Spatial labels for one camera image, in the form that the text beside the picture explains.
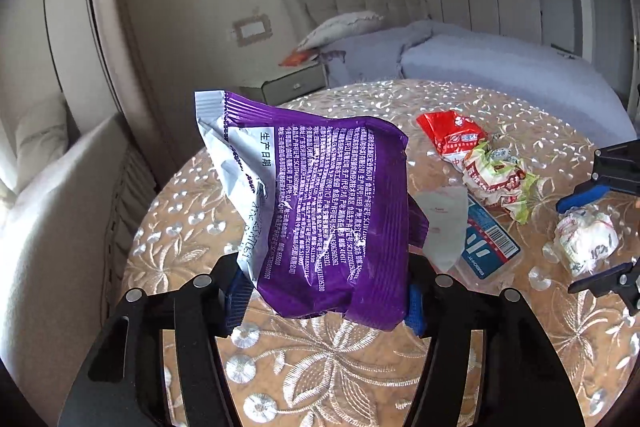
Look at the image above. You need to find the round table with embroidered tablecloth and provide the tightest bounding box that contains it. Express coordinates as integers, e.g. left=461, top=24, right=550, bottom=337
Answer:
left=120, top=78, right=640, bottom=427

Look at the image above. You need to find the orange packet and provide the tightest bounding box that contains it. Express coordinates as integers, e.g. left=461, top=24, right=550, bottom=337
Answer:
left=278, top=50, right=318, bottom=68

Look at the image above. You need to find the white pillow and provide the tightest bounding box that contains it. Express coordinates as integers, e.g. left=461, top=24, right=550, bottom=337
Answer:
left=297, top=11, right=386, bottom=52

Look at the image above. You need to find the white covered sofa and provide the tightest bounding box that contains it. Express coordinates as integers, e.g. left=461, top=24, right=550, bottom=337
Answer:
left=0, top=112, right=151, bottom=358

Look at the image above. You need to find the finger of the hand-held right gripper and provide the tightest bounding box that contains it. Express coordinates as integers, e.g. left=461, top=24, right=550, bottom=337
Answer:
left=556, top=144, right=640, bottom=215
left=567, top=257, right=640, bottom=305

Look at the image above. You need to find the purple snack packet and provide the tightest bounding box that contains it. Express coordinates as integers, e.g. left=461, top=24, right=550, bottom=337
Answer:
left=194, top=89, right=431, bottom=333

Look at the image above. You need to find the red snack packet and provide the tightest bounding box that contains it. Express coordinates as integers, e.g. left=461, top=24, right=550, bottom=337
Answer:
left=416, top=109, right=488, bottom=162

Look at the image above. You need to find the cream cushion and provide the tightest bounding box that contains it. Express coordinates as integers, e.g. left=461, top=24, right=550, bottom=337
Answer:
left=12, top=99, right=71, bottom=192

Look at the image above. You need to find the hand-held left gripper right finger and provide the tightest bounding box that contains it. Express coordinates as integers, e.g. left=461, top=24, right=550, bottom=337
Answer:
left=402, top=257, right=586, bottom=427

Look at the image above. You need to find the white and blue plastic packet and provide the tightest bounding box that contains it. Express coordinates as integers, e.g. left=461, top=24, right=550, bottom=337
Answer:
left=412, top=186, right=522, bottom=280

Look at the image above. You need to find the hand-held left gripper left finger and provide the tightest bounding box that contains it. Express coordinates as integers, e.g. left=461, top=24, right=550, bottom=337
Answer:
left=57, top=254, right=256, bottom=427

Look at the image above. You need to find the white paper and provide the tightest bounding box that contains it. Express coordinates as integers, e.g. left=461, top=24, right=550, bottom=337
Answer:
left=542, top=202, right=621, bottom=278

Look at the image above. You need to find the pale green nightstand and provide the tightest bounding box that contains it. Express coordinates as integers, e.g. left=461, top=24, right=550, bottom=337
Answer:
left=239, top=59, right=331, bottom=105

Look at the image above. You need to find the wall socket plate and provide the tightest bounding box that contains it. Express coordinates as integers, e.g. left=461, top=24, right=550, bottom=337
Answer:
left=230, top=9, right=273, bottom=48

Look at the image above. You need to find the green and white crumpled wrapper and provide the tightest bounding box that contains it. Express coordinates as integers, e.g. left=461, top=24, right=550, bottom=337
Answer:
left=452, top=139, right=548, bottom=225

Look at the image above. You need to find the grey-blue duvet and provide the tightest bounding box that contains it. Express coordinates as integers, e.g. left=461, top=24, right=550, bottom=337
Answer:
left=320, top=19, right=631, bottom=128

